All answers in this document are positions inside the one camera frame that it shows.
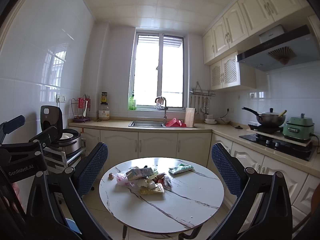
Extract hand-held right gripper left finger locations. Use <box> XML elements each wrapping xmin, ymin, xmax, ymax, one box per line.
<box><xmin>25</xmin><ymin>142</ymin><xmax>109</xmax><ymax>240</ymax></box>

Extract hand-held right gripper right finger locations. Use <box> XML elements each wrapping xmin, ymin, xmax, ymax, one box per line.
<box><xmin>211</xmin><ymin>143</ymin><xmax>300</xmax><ymax>240</ymax></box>

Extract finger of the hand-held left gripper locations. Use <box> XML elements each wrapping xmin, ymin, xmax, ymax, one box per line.
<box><xmin>0</xmin><ymin>115</ymin><xmax>26</xmax><ymax>144</ymax></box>
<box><xmin>30</xmin><ymin>126</ymin><xmax>59</xmax><ymax>148</ymax></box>

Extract blue plastic bin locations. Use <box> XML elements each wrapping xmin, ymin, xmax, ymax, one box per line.
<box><xmin>65</xmin><ymin>219</ymin><xmax>80</xmax><ymax>235</ymax></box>

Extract person's left hand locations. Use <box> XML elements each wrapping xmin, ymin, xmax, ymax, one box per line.
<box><xmin>11</xmin><ymin>182</ymin><xmax>27</xmax><ymax>212</ymax></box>

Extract black rice cooker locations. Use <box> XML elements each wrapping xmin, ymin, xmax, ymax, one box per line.
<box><xmin>40</xmin><ymin>105</ymin><xmax>82</xmax><ymax>155</ymax></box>

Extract white storage cart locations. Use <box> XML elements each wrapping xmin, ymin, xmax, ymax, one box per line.
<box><xmin>42</xmin><ymin>140</ymin><xmax>88</xmax><ymax>180</ymax></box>

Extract pink plastic bag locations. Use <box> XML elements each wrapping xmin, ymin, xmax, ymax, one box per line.
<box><xmin>115</xmin><ymin>172</ymin><xmax>130</xmax><ymax>186</ymax></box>

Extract green white packet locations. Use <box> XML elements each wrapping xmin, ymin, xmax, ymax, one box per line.
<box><xmin>169</xmin><ymin>164</ymin><xmax>195</xmax><ymax>175</ymax></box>

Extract stack of white bowls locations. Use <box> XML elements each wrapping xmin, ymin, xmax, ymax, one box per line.
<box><xmin>204</xmin><ymin>114</ymin><xmax>218</xmax><ymax>125</ymax></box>

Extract round marble table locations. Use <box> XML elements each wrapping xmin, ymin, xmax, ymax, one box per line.
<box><xmin>99</xmin><ymin>157</ymin><xmax>225</xmax><ymax>239</ymax></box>

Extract large clear jar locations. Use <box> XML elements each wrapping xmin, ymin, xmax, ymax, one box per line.
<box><xmin>98</xmin><ymin>104</ymin><xmax>110</xmax><ymax>120</ymax></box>

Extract black induction cooker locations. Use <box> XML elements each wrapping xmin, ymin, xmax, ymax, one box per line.
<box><xmin>248</xmin><ymin>124</ymin><xmax>284</xmax><ymax>134</ymax></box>

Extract black gas stove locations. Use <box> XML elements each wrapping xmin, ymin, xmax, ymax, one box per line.
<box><xmin>239</xmin><ymin>133</ymin><xmax>316</xmax><ymax>162</ymax></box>

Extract wooden cutting board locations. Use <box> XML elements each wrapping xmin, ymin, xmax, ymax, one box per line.
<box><xmin>184</xmin><ymin>107</ymin><xmax>195</xmax><ymax>128</ymax></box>

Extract yellow wrapper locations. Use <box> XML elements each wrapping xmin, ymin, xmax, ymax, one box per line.
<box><xmin>139</xmin><ymin>184</ymin><xmax>165</xmax><ymax>195</ymax></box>

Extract red basin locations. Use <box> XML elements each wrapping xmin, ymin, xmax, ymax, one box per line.
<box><xmin>165</xmin><ymin>118</ymin><xmax>187</xmax><ymax>128</ymax></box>

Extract steel sink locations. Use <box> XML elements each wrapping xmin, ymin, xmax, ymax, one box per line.
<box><xmin>129</xmin><ymin>120</ymin><xmax>165</xmax><ymax>127</ymax></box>

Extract steel wok with lid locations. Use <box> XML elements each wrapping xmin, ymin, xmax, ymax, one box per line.
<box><xmin>242</xmin><ymin>107</ymin><xmax>287</xmax><ymax>127</ymax></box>

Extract cream base cabinets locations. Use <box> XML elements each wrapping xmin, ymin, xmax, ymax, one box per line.
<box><xmin>69</xmin><ymin>120</ymin><xmax>320</xmax><ymax>220</ymax></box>

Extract hanging kitchen utensils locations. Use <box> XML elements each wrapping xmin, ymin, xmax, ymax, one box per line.
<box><xmin>189</xmin><ymin>95</ymin><xmax>210</xmax><ymax>117</ymax></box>

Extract metal faucet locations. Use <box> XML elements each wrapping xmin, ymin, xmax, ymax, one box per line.
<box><xmin>155</xmin><ymin>96</ymin><xmax>168</xmax><ymax>125</ymax></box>

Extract green electric pot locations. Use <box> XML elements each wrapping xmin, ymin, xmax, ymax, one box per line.
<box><xmin>282</xmin><ymin>114</ymin><xmax>315</xmax><ymax>143</ymax></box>

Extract lattice door cabinet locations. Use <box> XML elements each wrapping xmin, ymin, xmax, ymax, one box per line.
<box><xmin>209</xmin><ymin>52</ymin><xmax>257</xmax><ymax>90</ymax></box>

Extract grey range hood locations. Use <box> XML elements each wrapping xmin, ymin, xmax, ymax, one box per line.
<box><xmin>236</xmin><ymin>25</ymin><xmax>320</xmax><ymax>72</ymax></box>

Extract brown folding fan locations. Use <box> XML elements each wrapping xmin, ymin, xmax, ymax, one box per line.
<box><xmin>268</xmin><ymin>47</ymin><xmax>297</xmax><ymax>64</ymax></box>

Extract white box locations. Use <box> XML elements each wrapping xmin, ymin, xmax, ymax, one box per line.
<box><xmin>259</xmin><ymin>25</ymin><xmax>285</xmax><ymax>44</ymax></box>

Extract wire utensil stand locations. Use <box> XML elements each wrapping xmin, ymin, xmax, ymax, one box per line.
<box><xmin>71</xmin><ymin>94</ymin><xmax>92</xmax><ymax>123</ymax></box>

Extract metal utensil rail rack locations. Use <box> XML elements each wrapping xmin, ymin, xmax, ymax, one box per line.
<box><xmin>191</xmin><ymin>82</ymin><xmax>216</xmax><ymax>97</ymax></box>

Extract cream wall cabinets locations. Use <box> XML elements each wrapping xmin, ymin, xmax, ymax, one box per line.
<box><xmin>202</xmin><ymin>0</ymin><xmax>310</xmax><ymax>65</ymax></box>

